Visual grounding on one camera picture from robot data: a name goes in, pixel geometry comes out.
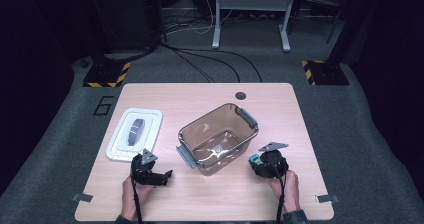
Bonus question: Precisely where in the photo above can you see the white storage box lid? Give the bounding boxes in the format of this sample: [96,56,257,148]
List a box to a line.
[105,107,164,163]

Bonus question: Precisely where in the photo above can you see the hand-held gripper black cable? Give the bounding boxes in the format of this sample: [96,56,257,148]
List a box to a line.
[131,177,145,224]
[274,174,288,224]

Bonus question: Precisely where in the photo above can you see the black floor cables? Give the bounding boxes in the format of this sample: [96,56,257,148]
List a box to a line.
[159,41,263,84]

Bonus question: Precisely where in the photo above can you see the left hand-held gripper black cable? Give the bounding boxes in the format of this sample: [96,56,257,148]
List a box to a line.
[131,177,145,224]

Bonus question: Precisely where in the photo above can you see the black stand pole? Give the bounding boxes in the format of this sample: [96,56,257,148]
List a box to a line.
[328,0,381,66]

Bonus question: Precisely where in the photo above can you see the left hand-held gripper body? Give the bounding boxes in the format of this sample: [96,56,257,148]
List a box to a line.
[130,148,159,185]

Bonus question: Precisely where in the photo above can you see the blue toy car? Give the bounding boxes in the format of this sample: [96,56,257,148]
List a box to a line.
[248,153,265,167]

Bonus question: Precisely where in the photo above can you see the right hand-held gripper black cable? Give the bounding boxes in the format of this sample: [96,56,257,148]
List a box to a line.
[274,174,288,224]

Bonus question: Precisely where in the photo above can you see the white floor cables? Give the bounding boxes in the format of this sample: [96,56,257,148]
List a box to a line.
[164,0,235,36]

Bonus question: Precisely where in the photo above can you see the clear brown storage box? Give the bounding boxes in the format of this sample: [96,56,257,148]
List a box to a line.
[175,102,260,177]

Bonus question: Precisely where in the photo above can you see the white metal stand frame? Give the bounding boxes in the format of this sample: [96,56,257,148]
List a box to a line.
[211,0,300,53]

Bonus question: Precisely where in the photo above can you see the black base with hazard tape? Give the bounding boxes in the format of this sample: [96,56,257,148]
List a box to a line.
[82,61,132,88]
[301,59,350,86]

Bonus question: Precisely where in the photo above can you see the person's right hand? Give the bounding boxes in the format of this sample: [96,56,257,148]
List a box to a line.
[266,169,301,216]

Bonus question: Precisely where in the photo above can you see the grey tape strip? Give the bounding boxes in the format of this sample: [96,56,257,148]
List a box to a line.
[315,194,340,205]
[72,193,95,204]

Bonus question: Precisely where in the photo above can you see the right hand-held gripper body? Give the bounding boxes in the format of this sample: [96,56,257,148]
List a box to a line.
[258,141,290,180]

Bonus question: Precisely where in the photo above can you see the person's left hand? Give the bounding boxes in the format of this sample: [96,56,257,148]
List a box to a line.
[120,175,156,222]

